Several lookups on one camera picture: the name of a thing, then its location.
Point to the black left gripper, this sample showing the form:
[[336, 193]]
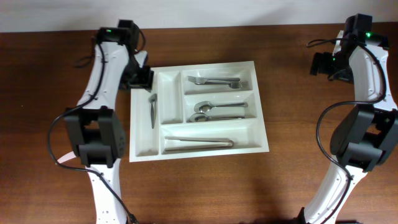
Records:
[[144, 81]]

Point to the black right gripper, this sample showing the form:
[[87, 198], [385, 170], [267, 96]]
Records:
[[325, 58]]

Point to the small teaspoon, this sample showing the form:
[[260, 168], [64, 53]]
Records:
[[152, 100]]

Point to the steel fork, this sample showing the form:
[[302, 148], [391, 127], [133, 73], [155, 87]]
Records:
[[233, 85], [203, 80]]

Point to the steel tablespoon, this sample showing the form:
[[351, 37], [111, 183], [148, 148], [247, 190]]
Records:
[[202, 117], [206, 106]]

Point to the pink plastic knife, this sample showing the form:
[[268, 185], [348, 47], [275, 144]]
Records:
[[68, 156]]

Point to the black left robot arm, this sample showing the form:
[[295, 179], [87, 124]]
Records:
[[94, 130]]

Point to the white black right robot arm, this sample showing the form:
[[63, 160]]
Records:
[[368, 134]]

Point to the white plastic cutlery tray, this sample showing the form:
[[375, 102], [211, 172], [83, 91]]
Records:
[[176, 98]]

